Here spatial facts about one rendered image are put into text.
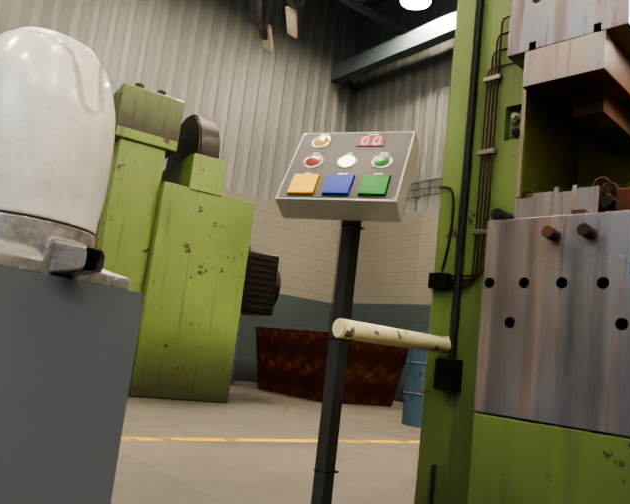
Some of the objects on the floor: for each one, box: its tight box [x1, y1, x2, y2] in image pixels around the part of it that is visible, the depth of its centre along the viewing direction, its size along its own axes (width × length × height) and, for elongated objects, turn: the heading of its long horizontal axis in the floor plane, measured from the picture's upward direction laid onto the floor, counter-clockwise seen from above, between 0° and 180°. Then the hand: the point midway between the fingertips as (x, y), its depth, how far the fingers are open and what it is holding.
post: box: [311, 220, 361, 504], centre depth 173 cm, size 4×4×108 cm
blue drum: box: [401, 332, 429, 428], centre depth 615 cm, size 59×59×88 cm
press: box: [94, 83, 281, 403], centre depth 647 cm, size 220×123×290 cm, turn 164°
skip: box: [256, 327, 408, 407], centre depth 852 cm, size 120×189×85 cm, turn 74°
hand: (279, 32), depth 143 cm, fingers open, 7 cm apart
